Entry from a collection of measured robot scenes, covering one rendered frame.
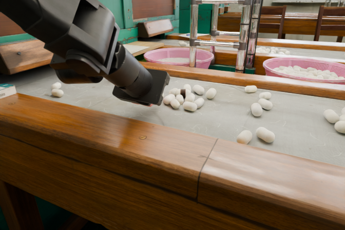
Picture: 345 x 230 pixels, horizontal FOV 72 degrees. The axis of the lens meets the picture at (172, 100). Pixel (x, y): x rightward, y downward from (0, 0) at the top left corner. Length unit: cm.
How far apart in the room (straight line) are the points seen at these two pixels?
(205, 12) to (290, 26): 104
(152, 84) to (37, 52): 41
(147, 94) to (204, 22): 290
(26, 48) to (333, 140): 73
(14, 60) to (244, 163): 59
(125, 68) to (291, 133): 31
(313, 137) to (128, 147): 32
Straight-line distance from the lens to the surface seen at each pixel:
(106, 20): 33
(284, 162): 35
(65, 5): 30
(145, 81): 42
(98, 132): 40
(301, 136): 48
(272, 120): 52
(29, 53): 74
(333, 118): 55
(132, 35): 118
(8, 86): 64
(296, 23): 327
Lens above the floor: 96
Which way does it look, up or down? 23 degrees down
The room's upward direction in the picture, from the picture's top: straight up
